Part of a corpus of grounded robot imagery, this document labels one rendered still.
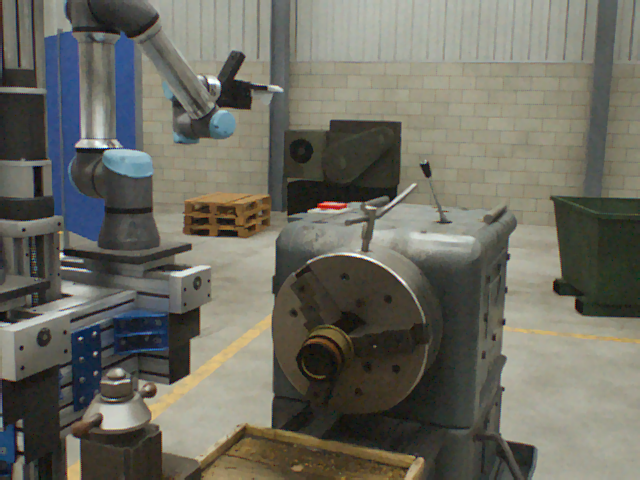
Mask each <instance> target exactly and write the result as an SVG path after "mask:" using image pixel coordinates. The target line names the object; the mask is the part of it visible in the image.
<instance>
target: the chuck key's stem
mask: <svg viewBox="0 0 640 480"><path fill-rule="evenodd" d="M376 211H377V208H376V207H373V206H365V210H364V216H365V215H369V216H370V218H371V219H370V221H368V222H364V223H363V224H362V231H361V240H362V246H361V252H366V253H367V252H369V251H368V249H369V243H370V241H371V240H372V238H373V231H374V224H375V217H376Z"/></svg>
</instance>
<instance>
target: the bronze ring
mask: <svg viewBox="0 0 640 480"><path fill-rule="evenodd" d="M353 358H354V348H353V344H352V342H351V340H350V338H349V337H348V335H347V334H346V333H345V332H344V331H342V330H341V329H340V328H339V327H337V326H334V325H329V324H324V325H319V326H317V327H315V328H313V329H312V330H311V331H310V332H309V333H308V335H307V336H306V339H305V341H304V342H303V344H302V346H301V348H300V350H299V352H298V354H297V359H296V361H297V367H298V369H299V371H300V373H301V374H302V375H303V376H304V377H306V378H307V379H308V380H310V381H312V382H315V383H326V382H328V381H330V380H332V379H333V378H335V377H337V376H338V375H340V374H341V373H343V372H344V371H346V370H347V369H348V368H349V367H350V365H351V364H352V361H353Z"/></svg>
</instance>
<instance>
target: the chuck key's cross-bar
mask: <svg viewBox="0 0 640 480"><path fill-rule="evenodd" d="M416 187H417V185H416V184H412V185H410V186H409V187H408V188H406V189H405V190H404V192H402V193H401V194H400V195H399V196H397V197H396V198H395V199H394V200H393V201H391V202H390V203H389V204H388V205H386V206H385V207H384V208H383V209H381V210H380V211H379V212H378V213H376V217H375V220H377V219H380V218H382V217H383V216H384V215H385V214H386V213H388V212H389V211H390V210H391V209H392V208H394V207H395V206H396V205H397V204H398V203H400V202H401V201H402V200H403V199H404V198H405V197H406V196H407V195H408V194H409V193H411V192H412V191H413V190H414V189H415V188H416ZM370 219H371V218H370V216H369V215H365V216H360V217H355V218H351V219H346V220H345V221H344V224H345V225H346V226H350V225H355V224H359V223H364V222H368V221H370Z"/></svg>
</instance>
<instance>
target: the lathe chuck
mask: <svg viewBox="0 0 640 480"><path fill-rule="evenodd" d="M357 249H361V247H358V246H356V247H345V248H340V249H334V250H332V251H329V252H327V253H325V254H322V255H320V256H318V257H315V258H313V259H311V260H309V261H307V263H306V264H305V265H303V266H302V267H301V268H300V269H299V270H297V271H296V272H292V273H291V274H290V275H289V277H288V278H287V279H286V280H285V282H284V283H283V285H282V286H281V288H280V290H279V292H278V294H277V296H276V299H275V305H274V309H273V313H272V339H273V344H274V348H275V352H276V358H277V360H278V362H279V365H280V367H281V368H282V370H283V372H284V374H286V376H287V377H288V379H289V380H290V381H291V382H292V384H293V385H294V386H295V387H296V388H297V389H298V390H299V391H300V392H301V393H302V394H303V395H304V396H305V393H306V391H307V388H308V386H309V384H310V382H308V379H307V378H306V377H304V376H303V375H302V374H301V373H300V371H299V369H298V367H297V361H296V359H297V354H298V352H299V350H300V348H301V346H302V344H303V342H304V341H305V339H306V336H307V335H308V333H309V332H308V330H307V329H306V328H305V326H304V325H303V323H304V322H306V321H307V320H306V318H305V317H304V315H303V314H302V312H300V310H299V309H298V308H299V307H300V306H302V304H301V303H300V301H299V300H298V298H297V297H296V295H295V294H294V292H293V291H292V290H291V288H290V287H289V285H290V284H292V283H293V282H294V281H296V280H297V279H296V277H295V276H294V274H296V273H297V272H298V271H300V270H301V269H302V268H304V267H305V266H306V265H308V264H309V266H310V267H311V269H312V270H313V272H314V273H315V275H316V276H317V278H318V279H319V280H320V282H321V283H322V285H323V286H324V288H325V289H326V291H327V292H328V294H329V295H330V297H331V298H332V299H333V301H334V302H335V304H336V305H337V307H338V308H339V310H340V312H351V313H354V314H356V315H357V316H359V317H360V318H361V319H362V320H363V321H364V323H365V324H366V325H373V324H406V323H426V322H427V330H428V339H429V340H428V343H425V344H416V345H415V346H414V348H413V349H412V350H411V351H387V352H386V353H385V354H368V355H367V356H366V357H364V358H353V361H352V364H351V365H350V367H349V368H348V369H347V370H346V371H344V372H343V373H341V374H340V377H339V379H338V381H337V384H336V386H335V388H334V391H333V393H332V395H331V397H330V400H329V402H328V404H327V407H326V409H328V410H330V411H333V412H336V413H340V414H343V415H351V416H364V415H371V414H376V413H379V412H382V411H385V410H387V409H389V408H391V407H393V406H395V405H396V404H398V403H399V402H401V401H402V400H403V398H404V397H406V396H407V395H408V393H409V392H410V391H411V390H412V389H413V388H414V386H415V385H416V384H417V382H418V381H419V380H420V379H421V377H422V376H423V375H424V374H425V373H426V372H427V370H428V369H429V367H430V365H431V363H432V361H433V359H434V356H435V353H436V350H437V346H438V339H439V321H438V314H437V311H436V307H435V304H434V301H433V299H432V297H431V294H430V292H429V290H428V289H427V287H426V285H425V284H424V282H423V281H422V280H421V278H420V277H419V276H418V275H417V274H416V272H415V271H414V270H413V269H412V268H411V267H409V266H408V265H407V264H406V263H405V262H404V261H403V260H401V259H400V258H398V257H397V256H395V255H393V254H391V253H389V252H387V251H384V250H381V249H374V248H369V249H368V250H369V251H372V252H373V253H364V252H359V251H356V250H357Z"/></svg>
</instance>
